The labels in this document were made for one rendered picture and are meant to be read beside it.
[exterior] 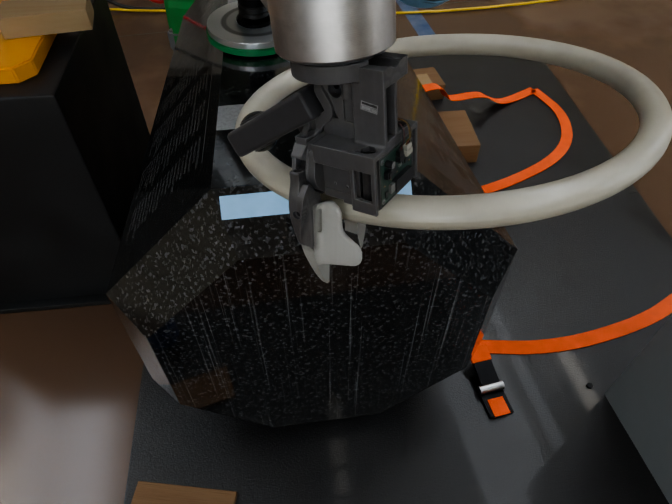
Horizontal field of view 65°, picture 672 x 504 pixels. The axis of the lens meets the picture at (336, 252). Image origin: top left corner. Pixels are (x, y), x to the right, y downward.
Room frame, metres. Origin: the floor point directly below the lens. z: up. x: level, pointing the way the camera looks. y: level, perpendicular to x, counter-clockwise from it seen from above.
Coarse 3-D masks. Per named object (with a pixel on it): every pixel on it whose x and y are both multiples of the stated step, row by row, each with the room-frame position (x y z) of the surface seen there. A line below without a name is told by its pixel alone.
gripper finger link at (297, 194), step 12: (300, 168) 0.34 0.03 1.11; (300, 180) 0.33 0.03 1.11; (300, 192) 0.32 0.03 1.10; (312, 192) 0.33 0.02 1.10; (300, 204) 0.32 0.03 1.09; (312, 204) 0.33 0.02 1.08; (300, 216) 0.32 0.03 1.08; (312, 216) 0.32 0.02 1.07; (300, 228) 0.32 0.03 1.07; (312, 228) 0.32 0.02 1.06; (300, 240) 0.32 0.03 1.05; (312, 240) 0.31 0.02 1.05
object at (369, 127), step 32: (352, 64) 0.34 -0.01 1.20; (384, 64) 0.36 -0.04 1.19; (320, 96) 0.36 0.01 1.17; (352, 96) 0.34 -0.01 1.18; (384, 96) 0.33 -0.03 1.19; (320, 128) 0.35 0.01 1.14; (352, 128) 0.34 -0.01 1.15; (384, 128) 0.32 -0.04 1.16; (416, 128) 0.36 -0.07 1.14; (320, 160) 0.33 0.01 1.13; (352, 160) 0.32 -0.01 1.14; (384, 160) 0.32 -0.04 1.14; (416, 160) 0.36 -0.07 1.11; (320, 192) 0.35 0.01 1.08; (352, 192) 0.31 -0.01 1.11; (384, 192) 0.31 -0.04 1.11
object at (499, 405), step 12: (480, 348) 0.79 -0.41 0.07; (480, 360) 0.75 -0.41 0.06; (480, 372) 0.72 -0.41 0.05; (492, 372) 0.72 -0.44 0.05; (480, 384) 0.69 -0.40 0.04; (492, 384) 0.69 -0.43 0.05; (480, 396) 0.66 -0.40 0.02; (492, 396) 0.66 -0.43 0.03; (504, 396) 0.66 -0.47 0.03; (492, 408) 0.63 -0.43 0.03; (504, 408) 0.63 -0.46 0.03
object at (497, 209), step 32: (576, 64) 0.64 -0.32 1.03; (608, 64) 0.60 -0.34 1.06; (256, 96) 0.59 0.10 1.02; (640, 96) 0.51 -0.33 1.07; (640, 128) 0.44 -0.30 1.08; (256, 160) 0.43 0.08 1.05; (608, 160) 0.37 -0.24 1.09; (640, 160) 0.37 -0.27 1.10; (288, 192) 0.37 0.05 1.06; (512, 192) 0.33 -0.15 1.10; (544, 192) 0.33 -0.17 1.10; (576, 192) 0.33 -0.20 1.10; (608, 192) 0.34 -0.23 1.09; (384, 224) 0.32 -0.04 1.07; (416, 224) 0.31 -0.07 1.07; (448, 224) 0.31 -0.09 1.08; (480, 224) 0.31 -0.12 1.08; (512, 224) 0.31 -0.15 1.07
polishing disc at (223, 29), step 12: (216, 12) 1.17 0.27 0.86; (228, 12) 1.17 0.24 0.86; (216, 24) 1.12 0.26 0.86; (228, 24) 1.12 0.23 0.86; (216, 36) 1.07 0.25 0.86; (228, 36) 1.06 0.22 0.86; (240, 36) 1.06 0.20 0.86; (252, 36) 1.06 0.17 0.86; (264, 36) 1.06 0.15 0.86; (240, 48) 1.04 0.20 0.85; (252, 48) 1.03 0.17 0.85; (264, 48) 1.04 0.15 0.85
